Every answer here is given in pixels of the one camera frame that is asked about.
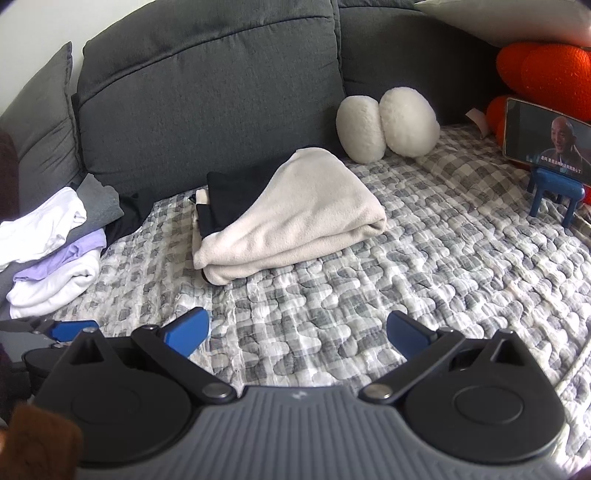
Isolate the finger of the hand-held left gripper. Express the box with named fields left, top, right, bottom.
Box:
left=0, top=318, right=101, bottom=346

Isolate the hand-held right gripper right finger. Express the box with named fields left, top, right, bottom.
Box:
left=359, top=311, right=539, bottom=404

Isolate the lavender folded garment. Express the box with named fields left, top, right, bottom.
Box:
left=13, top=228, right=108, bottom=284

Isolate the grey folded garment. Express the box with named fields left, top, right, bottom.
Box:
left=67, top=174, right=126, bottom=237

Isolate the grey throw pillow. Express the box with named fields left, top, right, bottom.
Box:
left=0, top=41, right=84, bottom=205

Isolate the white plush cushion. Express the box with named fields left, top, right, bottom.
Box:
left=335, top=86, right=441, bottom=164

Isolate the white pillow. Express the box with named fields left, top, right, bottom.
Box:
left=413, top=0, right=591, bottom=48

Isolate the smartphone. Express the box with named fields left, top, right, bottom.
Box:
left=503, top=96, right=591, bottom=184

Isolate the grey sofa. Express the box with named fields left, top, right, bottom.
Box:
left=0, top=0, right=509, bottom=241

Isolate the person's right forearm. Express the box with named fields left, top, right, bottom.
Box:
left=0, top=401, right=85, bottom=480

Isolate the grey checked quilt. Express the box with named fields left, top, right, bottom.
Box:
left=60, top=122, right=591, bottom=417

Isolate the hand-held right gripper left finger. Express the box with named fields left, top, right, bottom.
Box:
left=59, top=307, right=237, bottom=408

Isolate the white folded garment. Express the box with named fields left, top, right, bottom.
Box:
left=6, top=249, right=102, bottom=308
left=0, top=186, right=88, bottom=271

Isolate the black garment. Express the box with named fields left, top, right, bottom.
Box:
left=100, top=186, right=154, bottom=251

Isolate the blue phone stand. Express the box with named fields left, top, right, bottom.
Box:
left=527, top=165, right=587, bottom=230

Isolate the orange knitted flower cushion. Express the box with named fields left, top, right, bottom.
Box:
left=485, top=41, right=591, bottom=206

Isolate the beige and black raglan shirt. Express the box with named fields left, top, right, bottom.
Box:
left=192, top=147, right=388, bottom=286

